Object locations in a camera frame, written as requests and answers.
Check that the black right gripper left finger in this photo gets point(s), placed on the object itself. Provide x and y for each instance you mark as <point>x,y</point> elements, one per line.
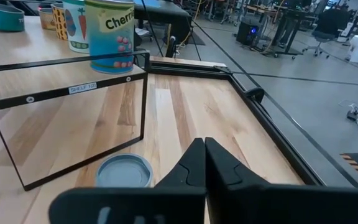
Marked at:
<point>179,202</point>

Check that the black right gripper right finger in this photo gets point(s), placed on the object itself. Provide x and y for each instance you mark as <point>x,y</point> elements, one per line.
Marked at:
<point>259,202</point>

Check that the blue cherries can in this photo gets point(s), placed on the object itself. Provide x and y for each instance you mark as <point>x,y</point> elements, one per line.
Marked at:
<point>110,40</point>

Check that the grey round lid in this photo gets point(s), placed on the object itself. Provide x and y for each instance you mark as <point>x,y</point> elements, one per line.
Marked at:
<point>124,171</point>

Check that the black rounded clamp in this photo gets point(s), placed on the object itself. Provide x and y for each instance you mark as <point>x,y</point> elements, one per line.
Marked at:
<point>255,95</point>

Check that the black power strip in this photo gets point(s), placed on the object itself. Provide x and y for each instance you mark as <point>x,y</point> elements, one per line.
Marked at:
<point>352,115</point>

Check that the black computer tower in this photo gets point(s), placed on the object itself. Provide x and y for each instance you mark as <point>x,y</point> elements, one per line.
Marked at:
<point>247,32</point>

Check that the black desk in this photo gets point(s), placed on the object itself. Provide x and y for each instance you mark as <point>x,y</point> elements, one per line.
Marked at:
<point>286,21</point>

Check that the grey office chair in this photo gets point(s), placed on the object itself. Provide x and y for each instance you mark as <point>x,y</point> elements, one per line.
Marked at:
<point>326,28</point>

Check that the black side table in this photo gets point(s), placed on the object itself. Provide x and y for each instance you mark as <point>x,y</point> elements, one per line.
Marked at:
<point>163,12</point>

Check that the small tan cup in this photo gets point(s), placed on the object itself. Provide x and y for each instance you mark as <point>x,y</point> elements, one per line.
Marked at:
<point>46,20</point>

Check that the black table edge rail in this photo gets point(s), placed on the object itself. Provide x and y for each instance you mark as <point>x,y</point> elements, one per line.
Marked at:
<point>275,130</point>

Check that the wooden shelf with black frame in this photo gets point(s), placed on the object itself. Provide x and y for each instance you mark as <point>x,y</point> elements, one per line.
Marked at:
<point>26,49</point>

